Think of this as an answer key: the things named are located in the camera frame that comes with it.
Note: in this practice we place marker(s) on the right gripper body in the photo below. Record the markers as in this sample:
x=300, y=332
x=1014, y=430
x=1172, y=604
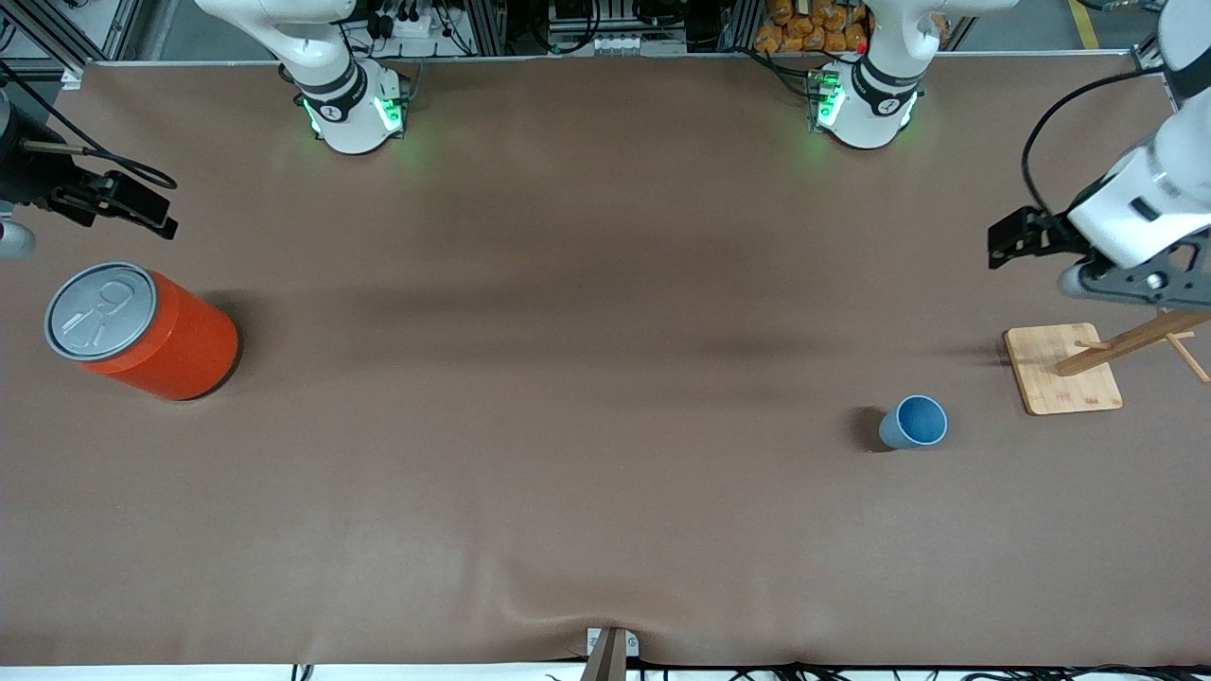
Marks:
x=30, y=175

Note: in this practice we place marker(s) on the light blue plastic cup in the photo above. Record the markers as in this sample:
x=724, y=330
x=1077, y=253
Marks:
x=916, y=423

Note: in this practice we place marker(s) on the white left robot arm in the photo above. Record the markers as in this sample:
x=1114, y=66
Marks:
x=889, y=95

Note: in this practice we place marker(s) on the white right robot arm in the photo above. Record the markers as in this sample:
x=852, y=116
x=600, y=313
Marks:
x=345, y=113

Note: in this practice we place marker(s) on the wooden cup stand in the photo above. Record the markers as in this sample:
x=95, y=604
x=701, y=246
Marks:
x=1064, y=374

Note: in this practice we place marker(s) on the orange can with grey lid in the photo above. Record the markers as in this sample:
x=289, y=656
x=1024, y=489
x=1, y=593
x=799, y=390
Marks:
x=161, y=345

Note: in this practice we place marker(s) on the bag of orange snacks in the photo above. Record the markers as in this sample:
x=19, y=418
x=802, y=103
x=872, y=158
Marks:
x=804, y=33

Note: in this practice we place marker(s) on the white power strip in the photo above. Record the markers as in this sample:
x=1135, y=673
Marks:
x=412, y=24

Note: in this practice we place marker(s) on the white terminal block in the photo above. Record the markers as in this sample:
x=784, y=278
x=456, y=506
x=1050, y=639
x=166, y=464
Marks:
x=634, y=43

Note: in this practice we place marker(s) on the brown table cover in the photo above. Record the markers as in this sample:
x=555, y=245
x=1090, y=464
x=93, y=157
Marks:
x=605, y=473

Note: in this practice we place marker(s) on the aluminium frame profile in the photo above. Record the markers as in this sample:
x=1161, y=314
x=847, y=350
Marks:
x=57, y=28
x=1147, y=52

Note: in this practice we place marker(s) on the grey metal camera bracket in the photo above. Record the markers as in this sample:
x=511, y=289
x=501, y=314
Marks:
x=607, y=654

